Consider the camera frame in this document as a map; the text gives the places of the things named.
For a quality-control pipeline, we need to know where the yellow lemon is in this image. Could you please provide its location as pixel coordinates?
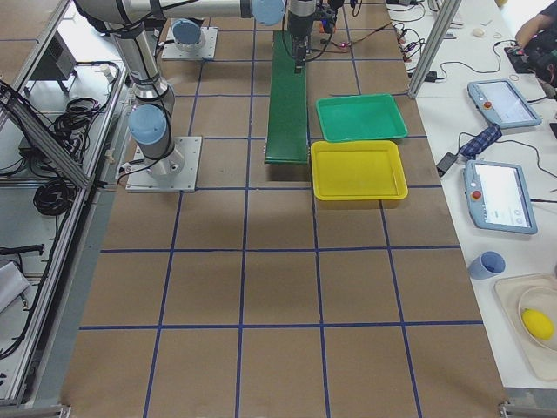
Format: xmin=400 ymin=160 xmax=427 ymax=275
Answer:
xmin=521 ymin=309 xmax=554 ymax=340

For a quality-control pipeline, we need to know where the lower teach pendant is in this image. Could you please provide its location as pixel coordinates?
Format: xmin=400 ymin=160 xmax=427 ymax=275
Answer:
xmin=463 ymin=160 xmax=538 ymax=235

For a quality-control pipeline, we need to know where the green plastic tray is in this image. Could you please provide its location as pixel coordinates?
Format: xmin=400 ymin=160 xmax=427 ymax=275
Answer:
xmin=316 ymin=94 xmax=408 ymax=143

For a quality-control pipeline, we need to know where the red black power cable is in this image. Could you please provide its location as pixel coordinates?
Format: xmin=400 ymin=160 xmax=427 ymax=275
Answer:
xmin=304 ymin=24 xmax=393 ymax=62

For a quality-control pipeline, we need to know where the white bowl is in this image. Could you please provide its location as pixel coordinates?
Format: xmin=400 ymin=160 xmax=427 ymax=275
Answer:
xmin=519 ymin=287 xmax=556 ymax=352

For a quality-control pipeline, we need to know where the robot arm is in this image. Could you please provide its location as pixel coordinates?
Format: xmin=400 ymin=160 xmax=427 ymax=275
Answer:
xmin=171 ymin=17 xmax=205 ymax=53
xmin=76 ymin=1 xmax=317 ymax=181

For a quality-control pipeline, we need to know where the yellow plastic tray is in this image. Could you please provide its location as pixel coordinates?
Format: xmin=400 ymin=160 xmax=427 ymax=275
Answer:
xmin=311 ymin=140 xmax=408 ymax=201

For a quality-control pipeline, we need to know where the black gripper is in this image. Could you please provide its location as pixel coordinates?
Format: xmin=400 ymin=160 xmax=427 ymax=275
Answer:
xmin=287 ymin=15 xmax=313 ymax=74

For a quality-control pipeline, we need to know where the teach pendant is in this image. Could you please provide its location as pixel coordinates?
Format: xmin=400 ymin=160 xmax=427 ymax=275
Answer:
xmin=466 ymin=79 xmax=541 ymax=129
xmin=463 ymin=160 xmax=538 ymax=235

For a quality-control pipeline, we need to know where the upper teach pendant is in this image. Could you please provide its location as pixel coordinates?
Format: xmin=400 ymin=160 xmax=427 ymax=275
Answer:
xmin=466 ymin=79 xmax=541 ymax=129

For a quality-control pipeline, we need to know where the aluminium frame post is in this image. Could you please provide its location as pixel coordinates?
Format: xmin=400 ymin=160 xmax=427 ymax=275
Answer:
xmin=407 ymin=0 xmax=461 ymax=98

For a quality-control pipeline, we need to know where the green conveyor belt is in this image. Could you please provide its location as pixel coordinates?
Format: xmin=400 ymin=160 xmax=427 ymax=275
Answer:
xmin=265 ymin=30 xmax=308 ymax=165

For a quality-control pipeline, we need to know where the blue plastic cup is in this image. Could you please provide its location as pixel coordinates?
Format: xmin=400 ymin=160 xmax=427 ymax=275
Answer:
xmin=468 ymin=251 xmax=507 ymax=280

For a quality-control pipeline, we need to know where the black power adapter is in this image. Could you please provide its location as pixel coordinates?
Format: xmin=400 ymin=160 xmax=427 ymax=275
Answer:
xmin=436 ymin=152 xmax=458 ymax=178

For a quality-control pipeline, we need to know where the beige tray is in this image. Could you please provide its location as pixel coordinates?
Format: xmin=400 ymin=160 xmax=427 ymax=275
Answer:
xmin=493 ymin=273 xmax=557 ymax=382

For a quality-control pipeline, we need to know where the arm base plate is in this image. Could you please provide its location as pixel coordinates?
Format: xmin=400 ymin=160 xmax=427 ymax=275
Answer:
xmin=162 ymin=22 xmax=218 ymax=61
xmin=124 ymin=136 xmax=202 ymax=192

